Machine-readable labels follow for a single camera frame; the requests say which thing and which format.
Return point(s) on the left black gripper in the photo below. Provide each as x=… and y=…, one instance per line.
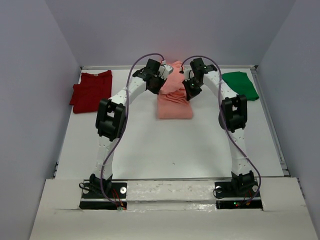
x=162, y=82

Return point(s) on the green t-shirt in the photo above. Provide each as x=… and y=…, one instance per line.
x=240, y=83

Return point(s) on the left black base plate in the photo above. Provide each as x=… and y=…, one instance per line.
x=93, y=199

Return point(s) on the white cardboard front cover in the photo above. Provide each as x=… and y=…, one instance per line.
x=173, y=210

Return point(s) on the pink t-shirt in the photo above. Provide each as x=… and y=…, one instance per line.
x=172, y=99

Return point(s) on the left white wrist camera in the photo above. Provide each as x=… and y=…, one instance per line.
x=165, y=70

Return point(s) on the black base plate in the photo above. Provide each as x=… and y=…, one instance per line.
x=228, y=199
x=93, y=199

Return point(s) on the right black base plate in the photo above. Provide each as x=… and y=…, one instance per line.
x=228, y=199

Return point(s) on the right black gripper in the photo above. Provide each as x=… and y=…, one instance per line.
x=190, y=93

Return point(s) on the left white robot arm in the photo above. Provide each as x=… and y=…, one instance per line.
x=112, y=118

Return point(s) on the red folded t-shirt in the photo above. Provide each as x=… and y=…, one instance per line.
x=90, y=91

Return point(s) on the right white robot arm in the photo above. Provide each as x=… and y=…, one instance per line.
x=233, y=117

